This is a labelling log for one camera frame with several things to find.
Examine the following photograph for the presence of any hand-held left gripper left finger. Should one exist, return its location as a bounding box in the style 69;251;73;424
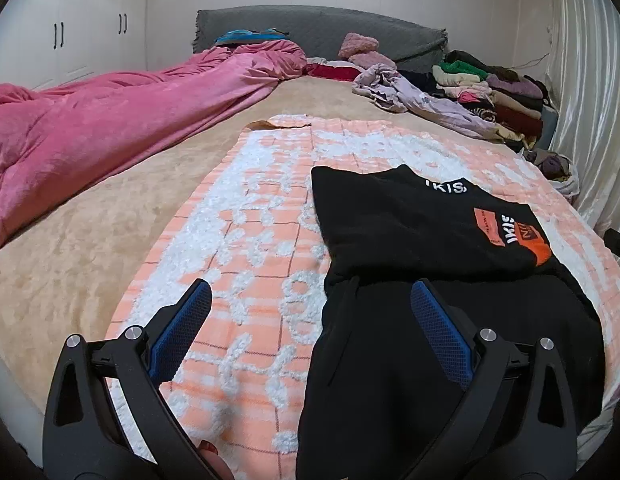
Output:
42;278;213;480

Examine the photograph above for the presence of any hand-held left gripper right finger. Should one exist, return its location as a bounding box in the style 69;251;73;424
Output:
410;280;578;480

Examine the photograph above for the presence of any black sweater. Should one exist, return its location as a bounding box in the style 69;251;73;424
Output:
296;164;606;480

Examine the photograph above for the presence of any white bag of clothes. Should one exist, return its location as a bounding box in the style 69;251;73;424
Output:
522;147;581;198

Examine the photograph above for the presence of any pile of folded clothes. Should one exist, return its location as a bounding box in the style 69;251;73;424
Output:
432;50;551;153

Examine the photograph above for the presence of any person's left hand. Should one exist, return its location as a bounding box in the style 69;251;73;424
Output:
197;440;236;480

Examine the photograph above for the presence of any orange plaid fleece blanket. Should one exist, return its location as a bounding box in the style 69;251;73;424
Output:
105;114;620;480

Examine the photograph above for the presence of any beige bed sheet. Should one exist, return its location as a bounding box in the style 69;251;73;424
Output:
0;75;491;396

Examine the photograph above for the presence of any grey-blue cushion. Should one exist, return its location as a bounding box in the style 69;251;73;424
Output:
540;107;561;153

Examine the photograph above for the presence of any white satin curtain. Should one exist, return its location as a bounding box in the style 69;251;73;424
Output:
545;0;620;241

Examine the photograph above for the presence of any pink quilt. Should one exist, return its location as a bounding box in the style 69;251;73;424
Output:
0;40;308;256

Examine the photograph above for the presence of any lilac garment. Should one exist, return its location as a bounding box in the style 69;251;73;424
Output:
352;63;506;141

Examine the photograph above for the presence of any black cloth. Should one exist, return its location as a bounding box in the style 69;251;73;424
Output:
397;70;443;96

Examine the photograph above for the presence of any red cloth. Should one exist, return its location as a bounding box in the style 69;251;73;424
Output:
306;59;363;82

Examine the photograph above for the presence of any pink fuzzy garment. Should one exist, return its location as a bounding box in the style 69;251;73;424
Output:
347;51;396;71

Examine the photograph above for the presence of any blue cloth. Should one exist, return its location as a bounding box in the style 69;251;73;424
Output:
213;28;288;47

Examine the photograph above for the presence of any small pink fluffy pillow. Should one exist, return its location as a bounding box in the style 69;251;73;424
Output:
338;32;380;58

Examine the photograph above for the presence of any white wardrobe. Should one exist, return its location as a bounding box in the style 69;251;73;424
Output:
0;0;153;93

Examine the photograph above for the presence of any grey padded headboard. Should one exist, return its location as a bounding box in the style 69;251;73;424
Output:
192;7;448;76

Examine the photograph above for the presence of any white bed frame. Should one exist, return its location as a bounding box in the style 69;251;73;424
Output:
0;345;46;441

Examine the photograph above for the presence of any black wall cable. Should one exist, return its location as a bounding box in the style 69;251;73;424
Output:
510;52;551;68

